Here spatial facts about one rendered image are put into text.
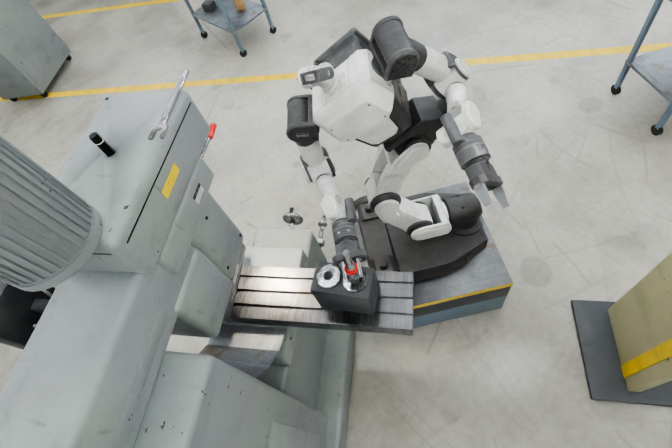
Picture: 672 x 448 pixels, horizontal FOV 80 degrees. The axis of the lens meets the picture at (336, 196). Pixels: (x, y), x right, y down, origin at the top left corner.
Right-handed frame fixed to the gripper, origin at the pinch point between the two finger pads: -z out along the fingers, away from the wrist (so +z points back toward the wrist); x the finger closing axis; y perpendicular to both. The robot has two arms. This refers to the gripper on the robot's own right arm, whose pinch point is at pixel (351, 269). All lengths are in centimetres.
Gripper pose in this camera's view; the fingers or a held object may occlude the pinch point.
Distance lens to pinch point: 139.2
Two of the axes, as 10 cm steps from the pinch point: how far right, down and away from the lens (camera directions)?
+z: -1.6, -8.0, 5.8
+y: 1.9, 5.5, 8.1
